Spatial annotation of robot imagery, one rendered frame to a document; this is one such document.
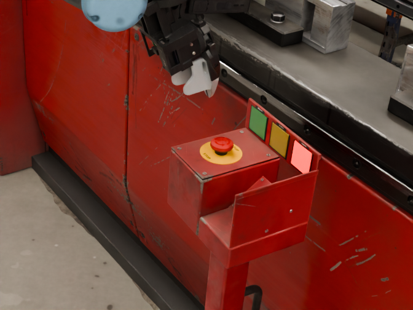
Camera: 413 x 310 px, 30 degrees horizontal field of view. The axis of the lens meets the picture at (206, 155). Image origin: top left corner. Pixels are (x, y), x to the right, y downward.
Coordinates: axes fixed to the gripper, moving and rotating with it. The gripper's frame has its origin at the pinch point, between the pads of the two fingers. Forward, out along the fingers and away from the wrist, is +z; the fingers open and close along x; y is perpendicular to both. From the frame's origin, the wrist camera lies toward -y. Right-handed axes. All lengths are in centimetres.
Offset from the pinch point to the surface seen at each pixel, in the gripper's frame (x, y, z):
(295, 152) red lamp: 9.5, -7.3, 13.1
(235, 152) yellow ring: 1.1, -0.5, 14.1
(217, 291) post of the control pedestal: 6.0, 12.2, 37.6
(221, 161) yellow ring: 2.5, 2.9, 12.9
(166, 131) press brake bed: -40, -3, 38
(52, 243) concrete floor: -78, 29, 86
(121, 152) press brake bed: -59, 4, 54
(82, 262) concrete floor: -66, 25, 88
